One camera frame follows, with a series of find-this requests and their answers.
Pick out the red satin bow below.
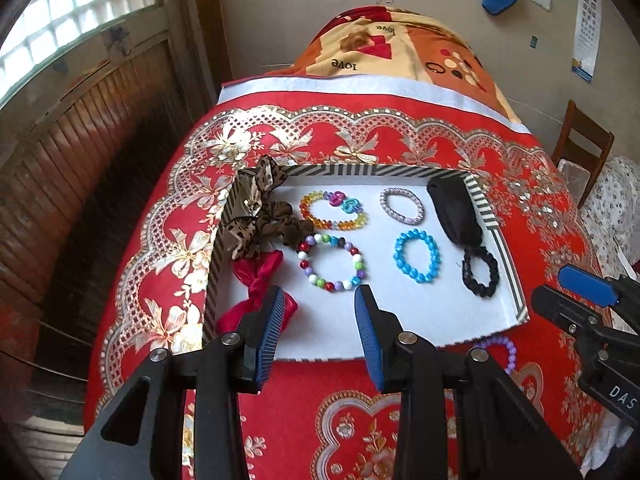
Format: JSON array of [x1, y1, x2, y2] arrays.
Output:
[[215, 249, 284, 335]]

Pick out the blue bead bracelet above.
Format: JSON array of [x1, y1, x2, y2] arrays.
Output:
[[391, 227, 443, 284]]

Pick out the purple bead bracelet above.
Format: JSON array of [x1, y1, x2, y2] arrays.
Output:
[[474, 334, 518, 376]]

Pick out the multicolour round bead bracelet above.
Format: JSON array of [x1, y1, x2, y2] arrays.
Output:
[[296, 232, 368, 293]]

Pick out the black scrunchie hair tie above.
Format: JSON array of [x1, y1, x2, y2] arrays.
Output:
[[460, 244, 501, 299]]

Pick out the silver lilac braided bracelet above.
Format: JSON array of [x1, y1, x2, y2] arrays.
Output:
[[380, 186, 426, 227]]

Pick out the amber bracelet with plastic links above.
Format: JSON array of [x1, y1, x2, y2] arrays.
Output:
[[298, 188, 369, 232]]

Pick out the white floral fabric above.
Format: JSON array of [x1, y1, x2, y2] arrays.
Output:
[[579, 156, 639, 278]]

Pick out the white striped-edge tray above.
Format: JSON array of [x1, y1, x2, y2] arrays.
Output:
[[202, 161, 531, 363]]

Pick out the red gold floral tablecloth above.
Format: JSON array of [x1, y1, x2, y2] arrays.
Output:
[[85, 74, 598, 479]]

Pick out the leopard print bow scrunchie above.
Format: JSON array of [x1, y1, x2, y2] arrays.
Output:
[[222, 155, 316, 261]]

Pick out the black fabric pouch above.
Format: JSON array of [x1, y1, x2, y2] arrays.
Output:
[[426, 177, 483, 247]]

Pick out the wooden chair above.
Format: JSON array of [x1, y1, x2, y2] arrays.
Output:
[[551, 100, 614, 208]]

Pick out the orange love print blanket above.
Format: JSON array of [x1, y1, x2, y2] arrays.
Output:
[[275, 6, 520, 122]]

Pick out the window with frosted glass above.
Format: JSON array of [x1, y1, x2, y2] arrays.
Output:
[[1, 0, 156, 102]]

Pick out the wall calendar poster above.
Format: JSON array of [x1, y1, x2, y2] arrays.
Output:
[[572, 0, 602, 82]]

